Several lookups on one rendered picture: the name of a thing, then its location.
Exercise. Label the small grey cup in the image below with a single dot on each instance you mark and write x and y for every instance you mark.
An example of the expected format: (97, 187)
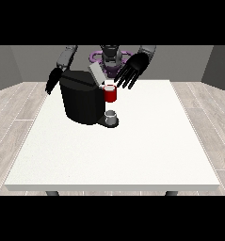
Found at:
(110, 117)

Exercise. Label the pale grey machine lid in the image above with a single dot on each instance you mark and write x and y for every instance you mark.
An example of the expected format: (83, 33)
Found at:
(96, 72)

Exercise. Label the grey robot trunk purple rings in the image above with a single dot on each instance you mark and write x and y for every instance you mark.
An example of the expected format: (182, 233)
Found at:
(110, 56)

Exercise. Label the dark table leg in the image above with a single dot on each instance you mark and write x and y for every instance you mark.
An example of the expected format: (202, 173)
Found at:
(52, 193)
(171, 193)

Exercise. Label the red pod holder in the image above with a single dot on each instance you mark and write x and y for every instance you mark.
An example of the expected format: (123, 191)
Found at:
(110, 95)

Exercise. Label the black coffee machine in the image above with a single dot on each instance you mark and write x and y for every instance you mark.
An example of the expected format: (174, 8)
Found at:
(81, 100)

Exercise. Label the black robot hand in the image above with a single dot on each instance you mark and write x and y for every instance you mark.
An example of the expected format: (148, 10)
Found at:
(52, 80)
(137, 64)

